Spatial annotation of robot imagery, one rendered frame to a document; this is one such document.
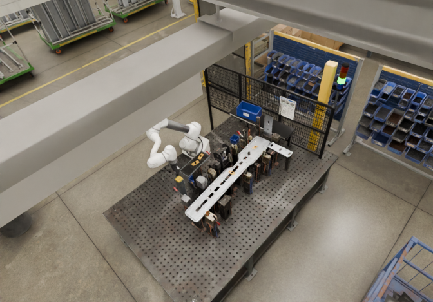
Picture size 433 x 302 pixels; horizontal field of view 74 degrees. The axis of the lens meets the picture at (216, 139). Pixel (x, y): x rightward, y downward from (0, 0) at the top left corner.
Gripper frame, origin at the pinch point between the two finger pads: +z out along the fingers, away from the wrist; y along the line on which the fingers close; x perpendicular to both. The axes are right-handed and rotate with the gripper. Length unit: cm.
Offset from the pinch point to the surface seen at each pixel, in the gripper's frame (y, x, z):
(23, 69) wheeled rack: -587, 43, 93
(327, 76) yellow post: 82, 154, -62
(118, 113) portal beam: 125, -86, -204
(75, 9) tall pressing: -668, 257, 43
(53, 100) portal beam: 116, -92, -207
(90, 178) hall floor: -196, -38, 124
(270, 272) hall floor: 111, 16, 126
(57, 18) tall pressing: -653, 193, 42
